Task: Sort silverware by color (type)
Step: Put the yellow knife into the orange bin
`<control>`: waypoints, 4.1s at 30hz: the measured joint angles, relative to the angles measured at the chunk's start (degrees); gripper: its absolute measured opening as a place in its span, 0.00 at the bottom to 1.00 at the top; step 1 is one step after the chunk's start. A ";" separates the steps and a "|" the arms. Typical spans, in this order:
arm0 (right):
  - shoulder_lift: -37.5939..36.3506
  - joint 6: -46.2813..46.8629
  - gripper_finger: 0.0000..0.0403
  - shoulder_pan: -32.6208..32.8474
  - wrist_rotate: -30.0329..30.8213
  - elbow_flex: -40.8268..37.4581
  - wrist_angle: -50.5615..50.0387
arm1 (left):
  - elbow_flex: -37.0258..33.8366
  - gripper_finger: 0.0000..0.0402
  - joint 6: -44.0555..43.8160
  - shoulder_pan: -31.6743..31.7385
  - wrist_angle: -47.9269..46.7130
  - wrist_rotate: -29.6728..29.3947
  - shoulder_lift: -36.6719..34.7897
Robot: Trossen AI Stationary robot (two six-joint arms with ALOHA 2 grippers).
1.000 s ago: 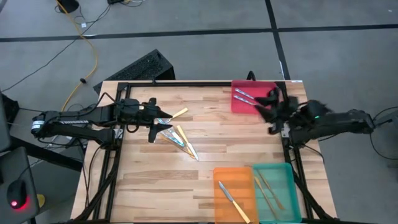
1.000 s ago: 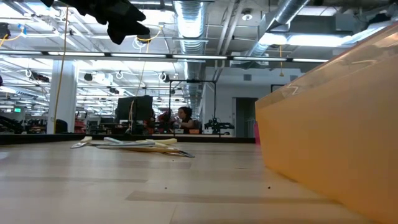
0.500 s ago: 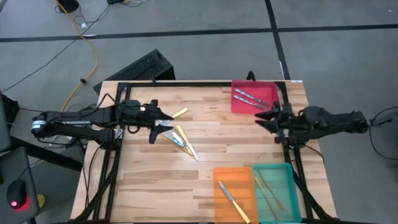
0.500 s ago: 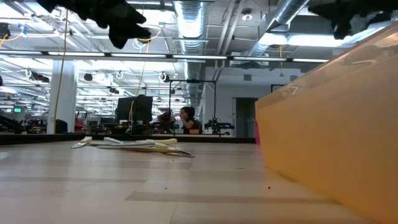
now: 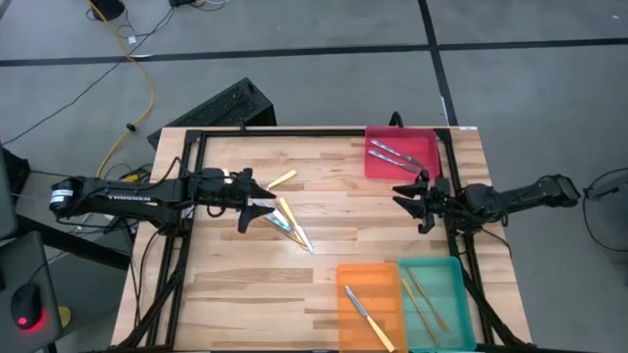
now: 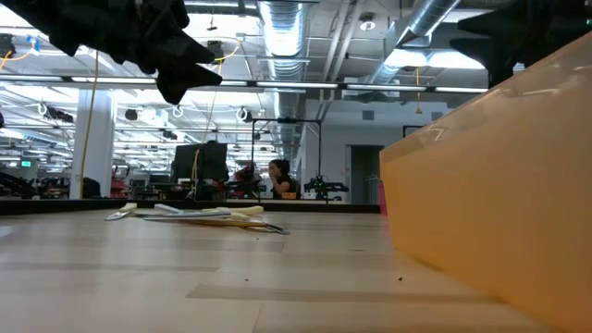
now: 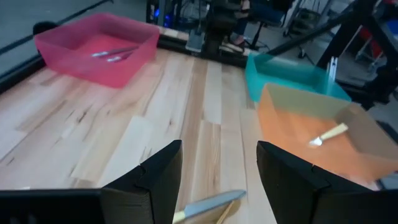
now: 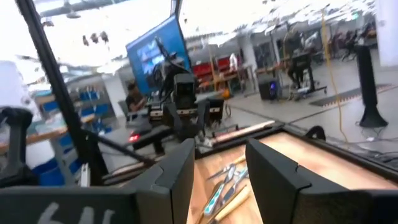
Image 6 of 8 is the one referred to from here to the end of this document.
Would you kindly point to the large silver spiral duct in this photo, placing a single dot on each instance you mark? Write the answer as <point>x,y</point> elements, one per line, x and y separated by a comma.
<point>282,32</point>

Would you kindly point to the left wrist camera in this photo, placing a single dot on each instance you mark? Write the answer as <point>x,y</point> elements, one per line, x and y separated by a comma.
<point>172,94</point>

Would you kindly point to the black computer monitor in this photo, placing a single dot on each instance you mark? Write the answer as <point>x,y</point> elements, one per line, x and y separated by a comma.
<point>194,162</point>

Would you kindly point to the slanted silver air duct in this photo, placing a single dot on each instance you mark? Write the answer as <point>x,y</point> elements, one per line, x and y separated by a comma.
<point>416,23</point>

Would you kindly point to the long ceiling light strip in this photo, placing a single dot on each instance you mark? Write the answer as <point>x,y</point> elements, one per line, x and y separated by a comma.
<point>296,84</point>

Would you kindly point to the black ceiling device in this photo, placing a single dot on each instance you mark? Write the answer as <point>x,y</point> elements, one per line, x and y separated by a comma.
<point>6,46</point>

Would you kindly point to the round ceiling fixture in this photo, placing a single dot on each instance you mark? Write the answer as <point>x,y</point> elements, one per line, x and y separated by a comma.
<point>367,23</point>

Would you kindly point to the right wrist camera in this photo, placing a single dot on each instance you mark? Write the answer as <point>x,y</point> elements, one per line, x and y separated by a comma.
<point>495,74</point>

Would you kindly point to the dark red background object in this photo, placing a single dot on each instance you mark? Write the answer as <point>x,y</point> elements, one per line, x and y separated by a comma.
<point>245,178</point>

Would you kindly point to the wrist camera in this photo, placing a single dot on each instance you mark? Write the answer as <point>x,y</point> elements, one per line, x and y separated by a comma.
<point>495,74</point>
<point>172,94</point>

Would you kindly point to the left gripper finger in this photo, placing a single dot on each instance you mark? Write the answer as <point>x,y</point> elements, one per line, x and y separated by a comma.
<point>189,77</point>
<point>189,52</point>

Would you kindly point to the black ceiling camera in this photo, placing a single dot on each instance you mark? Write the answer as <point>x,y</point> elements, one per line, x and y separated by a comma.
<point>218,46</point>

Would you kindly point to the white building pillar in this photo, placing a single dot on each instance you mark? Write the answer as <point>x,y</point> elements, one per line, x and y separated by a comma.
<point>99,148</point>

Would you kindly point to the red background equipment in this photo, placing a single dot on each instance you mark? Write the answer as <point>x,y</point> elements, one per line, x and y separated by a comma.
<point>118,185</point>

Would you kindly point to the orange plastic bin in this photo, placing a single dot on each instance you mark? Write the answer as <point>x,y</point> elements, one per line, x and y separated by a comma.
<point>485,208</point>

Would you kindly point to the silver metal knife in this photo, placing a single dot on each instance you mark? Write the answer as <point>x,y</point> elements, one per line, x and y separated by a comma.
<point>194,214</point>
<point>167,208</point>

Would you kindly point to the small orange box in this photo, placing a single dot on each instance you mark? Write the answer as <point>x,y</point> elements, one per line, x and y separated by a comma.
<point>289,195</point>

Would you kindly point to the black tubular frame stand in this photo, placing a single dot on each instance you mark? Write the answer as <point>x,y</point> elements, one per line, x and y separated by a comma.
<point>287,120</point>

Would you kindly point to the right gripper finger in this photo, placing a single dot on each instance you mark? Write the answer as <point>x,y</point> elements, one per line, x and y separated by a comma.
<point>490,24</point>
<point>485,48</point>

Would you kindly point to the grey door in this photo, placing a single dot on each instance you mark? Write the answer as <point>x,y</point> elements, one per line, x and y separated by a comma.
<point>365,176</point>

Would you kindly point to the green exit sign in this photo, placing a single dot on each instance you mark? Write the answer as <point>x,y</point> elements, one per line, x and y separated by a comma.
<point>26,163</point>

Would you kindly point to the black ceiling speaker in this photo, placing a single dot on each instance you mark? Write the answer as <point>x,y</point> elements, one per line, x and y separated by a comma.
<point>131,114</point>
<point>247,115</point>

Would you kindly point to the seated person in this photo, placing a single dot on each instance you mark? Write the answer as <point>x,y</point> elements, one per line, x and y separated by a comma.
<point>282,178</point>

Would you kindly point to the black aluminium table frame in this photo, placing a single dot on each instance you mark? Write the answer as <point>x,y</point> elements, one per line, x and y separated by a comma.
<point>55,205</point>

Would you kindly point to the black background robot arm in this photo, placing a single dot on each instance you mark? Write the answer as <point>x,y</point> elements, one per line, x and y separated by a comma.
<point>324,187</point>

